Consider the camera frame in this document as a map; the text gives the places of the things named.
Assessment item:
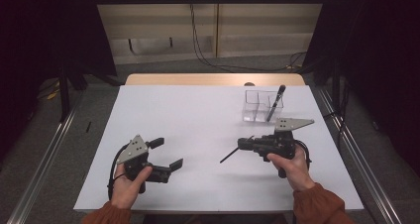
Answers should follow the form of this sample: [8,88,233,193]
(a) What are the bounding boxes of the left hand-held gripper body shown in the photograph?
[116,134,173,194]

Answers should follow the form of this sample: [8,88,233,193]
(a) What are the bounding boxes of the person's left hand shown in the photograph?
[110,163,155,210]

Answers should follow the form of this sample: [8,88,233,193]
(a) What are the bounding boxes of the beige vertical wall conduit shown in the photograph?
[214,0,220,58]

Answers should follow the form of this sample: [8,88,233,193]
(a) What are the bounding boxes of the white table sheet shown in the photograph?
[72,84,365,214]

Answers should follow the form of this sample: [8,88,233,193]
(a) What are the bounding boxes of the black curtain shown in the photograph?
[0,0,117,159]
[301,0,420,168]

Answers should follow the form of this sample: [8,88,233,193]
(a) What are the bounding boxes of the clear acrylic organizer box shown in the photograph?
[242,89,285,125]

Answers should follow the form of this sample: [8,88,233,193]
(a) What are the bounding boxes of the hand-held gripper black cable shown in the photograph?
[294,139,313,170]
[107,144,130,200]

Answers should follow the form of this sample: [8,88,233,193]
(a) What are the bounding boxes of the right hand-held gripper black cable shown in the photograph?
[294,139,313,170]

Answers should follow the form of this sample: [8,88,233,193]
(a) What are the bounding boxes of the person's right hand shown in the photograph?
[266,145,316,192]

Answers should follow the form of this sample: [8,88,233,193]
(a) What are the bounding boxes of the black stand post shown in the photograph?
[58,64,71,123]

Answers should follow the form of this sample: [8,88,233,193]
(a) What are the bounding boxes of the thick black pen silver band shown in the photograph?
[265,84,287,123]

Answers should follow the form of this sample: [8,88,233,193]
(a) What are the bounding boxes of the left hand-held gripper black cable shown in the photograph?
[107,144,130,200]

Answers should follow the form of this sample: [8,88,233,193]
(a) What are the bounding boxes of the black wall cable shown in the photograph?
[188,0,308,73]

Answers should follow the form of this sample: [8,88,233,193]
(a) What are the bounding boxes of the thin black pen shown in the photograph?
[219,135,256,165]

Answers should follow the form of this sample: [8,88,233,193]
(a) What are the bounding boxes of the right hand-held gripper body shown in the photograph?
[251,117,315,179]

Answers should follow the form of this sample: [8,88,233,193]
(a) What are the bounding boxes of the metal floor rail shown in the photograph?
[316,84,404,224]
[5,91,85,224]

